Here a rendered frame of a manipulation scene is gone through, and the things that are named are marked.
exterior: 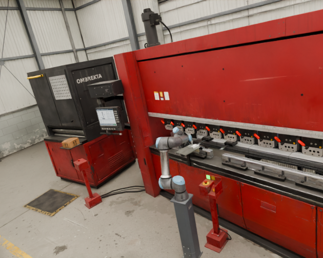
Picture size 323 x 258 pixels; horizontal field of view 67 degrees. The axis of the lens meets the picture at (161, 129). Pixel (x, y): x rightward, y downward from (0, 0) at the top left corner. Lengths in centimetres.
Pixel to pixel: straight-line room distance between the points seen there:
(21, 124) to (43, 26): 344
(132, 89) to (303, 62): 217
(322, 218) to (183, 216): 122
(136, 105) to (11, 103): 603
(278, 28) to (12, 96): 806
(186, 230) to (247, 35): 197
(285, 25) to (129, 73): 207
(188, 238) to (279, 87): 174
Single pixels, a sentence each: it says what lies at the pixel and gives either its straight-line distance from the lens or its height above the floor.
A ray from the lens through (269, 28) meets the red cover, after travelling 227.
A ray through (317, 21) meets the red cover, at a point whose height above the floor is 223.
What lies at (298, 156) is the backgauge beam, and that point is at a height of 98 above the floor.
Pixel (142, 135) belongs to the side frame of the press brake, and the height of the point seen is 109.
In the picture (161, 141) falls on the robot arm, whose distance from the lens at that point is 244.
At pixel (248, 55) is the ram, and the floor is 206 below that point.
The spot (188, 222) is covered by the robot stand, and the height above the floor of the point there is 53.
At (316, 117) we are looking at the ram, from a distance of 227.
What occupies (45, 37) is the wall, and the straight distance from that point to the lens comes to 992.
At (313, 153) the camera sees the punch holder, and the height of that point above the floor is 120.
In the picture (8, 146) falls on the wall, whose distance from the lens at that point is 904.
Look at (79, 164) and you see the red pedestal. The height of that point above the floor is 80.
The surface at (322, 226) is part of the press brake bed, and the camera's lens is 261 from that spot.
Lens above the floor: 224
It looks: 18 degrees down
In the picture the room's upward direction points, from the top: 11 degrees counter-clockwise
